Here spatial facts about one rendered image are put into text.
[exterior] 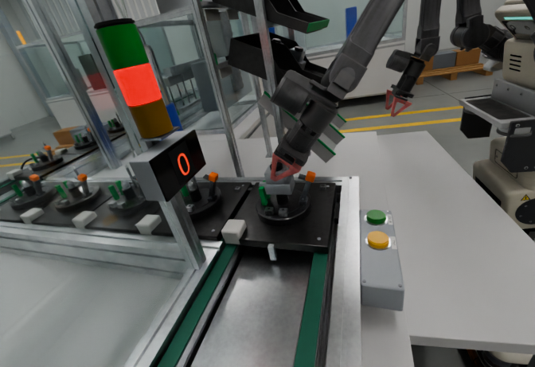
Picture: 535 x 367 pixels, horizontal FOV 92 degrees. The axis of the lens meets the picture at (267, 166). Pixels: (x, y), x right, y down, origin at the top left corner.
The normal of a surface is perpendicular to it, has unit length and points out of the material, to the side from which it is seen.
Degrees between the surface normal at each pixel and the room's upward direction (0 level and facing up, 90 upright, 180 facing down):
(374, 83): 90
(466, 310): 0
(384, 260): 0
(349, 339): 0
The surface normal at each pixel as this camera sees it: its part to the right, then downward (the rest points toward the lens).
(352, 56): -0.01, 0.09
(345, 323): -0.18, -0.87
